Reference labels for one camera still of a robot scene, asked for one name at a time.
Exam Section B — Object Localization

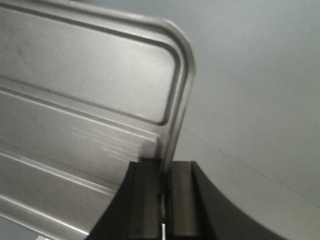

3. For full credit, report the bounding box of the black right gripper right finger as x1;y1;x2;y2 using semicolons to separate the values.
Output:
165;161;282;240

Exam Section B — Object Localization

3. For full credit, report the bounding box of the silver ribbed metal tray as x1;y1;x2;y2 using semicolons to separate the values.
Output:
0;0;196;240

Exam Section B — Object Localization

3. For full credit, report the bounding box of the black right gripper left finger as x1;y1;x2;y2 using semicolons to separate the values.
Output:
88;161;162;240

